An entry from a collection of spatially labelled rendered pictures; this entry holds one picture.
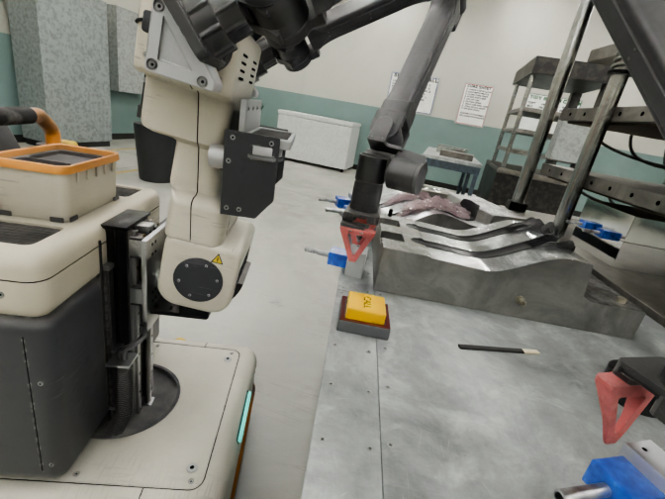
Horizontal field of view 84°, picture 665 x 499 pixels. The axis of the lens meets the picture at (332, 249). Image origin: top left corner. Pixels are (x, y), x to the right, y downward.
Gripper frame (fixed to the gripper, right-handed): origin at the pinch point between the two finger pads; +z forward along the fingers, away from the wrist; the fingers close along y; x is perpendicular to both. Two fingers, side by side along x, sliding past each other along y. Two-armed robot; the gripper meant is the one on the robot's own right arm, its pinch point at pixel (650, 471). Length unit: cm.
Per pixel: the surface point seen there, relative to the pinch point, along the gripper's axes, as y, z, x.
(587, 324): 29.8, 2.8, -27.2
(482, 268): 37.4, -4.0, -6.5
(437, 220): 71, -4, -16
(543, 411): 11.9, 4.5, -0.6
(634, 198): 72, -17, -84
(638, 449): 1.7, -0.8, -0.3
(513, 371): 19.3, 4.4, -1.9
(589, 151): 100, -29, -90
